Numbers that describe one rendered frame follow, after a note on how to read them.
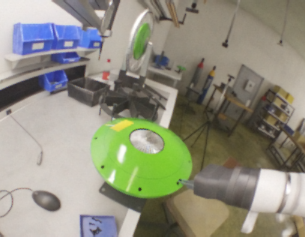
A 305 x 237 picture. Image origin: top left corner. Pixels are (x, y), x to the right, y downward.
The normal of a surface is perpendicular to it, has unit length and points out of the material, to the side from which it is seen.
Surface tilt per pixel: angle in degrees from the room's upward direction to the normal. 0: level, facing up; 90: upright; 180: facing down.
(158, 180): 23
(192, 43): 90
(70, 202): 0
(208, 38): 90
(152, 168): 14
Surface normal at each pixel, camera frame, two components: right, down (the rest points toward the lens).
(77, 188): 0.29, -0.82
